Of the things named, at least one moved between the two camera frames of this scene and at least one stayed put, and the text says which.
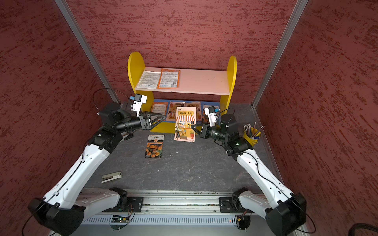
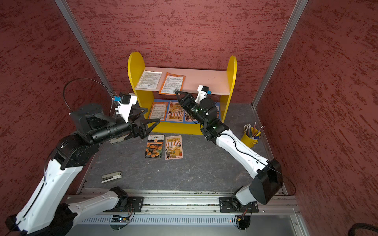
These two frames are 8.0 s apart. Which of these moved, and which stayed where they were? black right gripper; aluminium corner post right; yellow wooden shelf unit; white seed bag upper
Moved: black right gripper
Stayed: yellow wooden shelf unit; white seed bag upper; aluminium corner post right
